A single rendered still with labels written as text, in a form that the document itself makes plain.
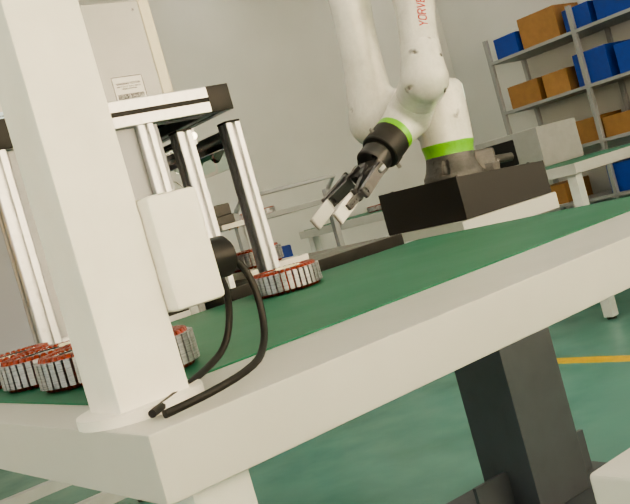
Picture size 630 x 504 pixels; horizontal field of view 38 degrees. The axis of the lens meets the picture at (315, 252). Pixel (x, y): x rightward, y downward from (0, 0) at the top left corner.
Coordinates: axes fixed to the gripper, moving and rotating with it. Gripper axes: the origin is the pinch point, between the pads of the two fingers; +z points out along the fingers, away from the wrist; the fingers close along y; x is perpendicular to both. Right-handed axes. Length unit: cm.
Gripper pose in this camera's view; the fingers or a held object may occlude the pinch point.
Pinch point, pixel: (332, 213)
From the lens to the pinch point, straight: 195.4
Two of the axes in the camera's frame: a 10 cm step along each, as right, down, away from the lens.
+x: -6.2, -7.1, -3.4
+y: -5.8, 1.2, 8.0
